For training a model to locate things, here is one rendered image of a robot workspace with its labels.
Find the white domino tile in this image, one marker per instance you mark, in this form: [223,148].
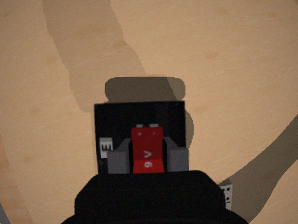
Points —
[227,189]

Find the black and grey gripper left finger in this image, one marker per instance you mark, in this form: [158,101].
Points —
[121,161]

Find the red nine-volt battery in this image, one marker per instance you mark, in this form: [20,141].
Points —
[147,148]

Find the black rack of three bins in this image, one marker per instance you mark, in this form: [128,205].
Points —
[113,123]

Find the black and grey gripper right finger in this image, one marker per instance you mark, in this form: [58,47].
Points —
[174,157]

